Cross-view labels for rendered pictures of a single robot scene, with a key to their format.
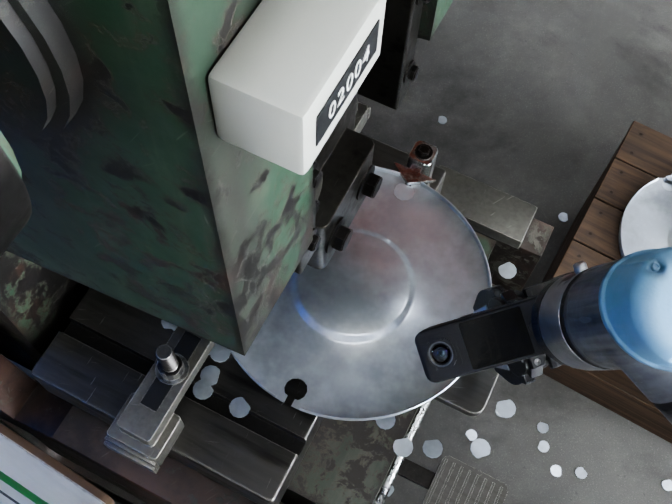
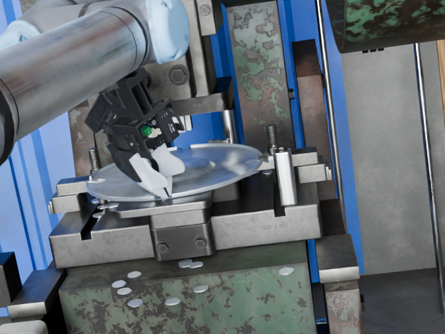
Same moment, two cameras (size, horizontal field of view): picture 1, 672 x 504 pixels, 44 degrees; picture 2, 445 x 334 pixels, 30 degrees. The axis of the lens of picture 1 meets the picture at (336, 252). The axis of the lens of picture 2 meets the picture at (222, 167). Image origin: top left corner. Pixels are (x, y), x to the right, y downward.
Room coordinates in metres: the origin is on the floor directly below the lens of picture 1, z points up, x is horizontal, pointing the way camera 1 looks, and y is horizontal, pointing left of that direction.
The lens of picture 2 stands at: (0.03, -1.29, 1.13)
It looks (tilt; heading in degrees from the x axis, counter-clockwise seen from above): 15 degrees down; 72
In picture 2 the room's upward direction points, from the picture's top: 9 degrees counter-clockwise
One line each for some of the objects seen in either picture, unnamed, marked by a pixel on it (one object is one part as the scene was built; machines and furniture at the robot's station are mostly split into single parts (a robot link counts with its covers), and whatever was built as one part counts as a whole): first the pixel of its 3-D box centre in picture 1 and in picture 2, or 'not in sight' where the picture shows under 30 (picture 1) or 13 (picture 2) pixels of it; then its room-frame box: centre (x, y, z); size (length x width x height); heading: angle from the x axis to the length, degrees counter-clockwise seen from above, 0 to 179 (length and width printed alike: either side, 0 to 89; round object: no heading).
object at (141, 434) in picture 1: (167, 376); (93, 176); (0.25, 0.16, 0.76); 0.17 x 0.06 x 0.10; 156
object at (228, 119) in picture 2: not in sight; (228, 124); (0.50, 0.12, 0.81); 0.02 x 0.02 x 0.14
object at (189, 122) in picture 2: not in sight; (177, 120); (0.40, 0.09, 0.84); 0.05 x 0.03 x 0.04; 156
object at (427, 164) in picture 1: (419, 171); (285, 174); (0.51, -0.09, 0.75); 0.03 x 0.03 x 0.10; 66
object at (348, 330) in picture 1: (353, 283); (174, 169); (0.35, -0.02, 0.78); 0.29 x 0.29 x 0.01
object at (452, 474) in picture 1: (340, 435); not in sight; (0.35, -0.03, 0.14); 0.59 x 0.10 x 0.05; 66
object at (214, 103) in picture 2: not in sight; (176, 106); (0.40, 0.10, 0.86); 0.20 x 0.16 x 0.05; 156
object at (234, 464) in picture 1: (253, 275); (192, 208); (0.40, 0.10, 0.68); 0.45 x 0.30 x 0.06; 156
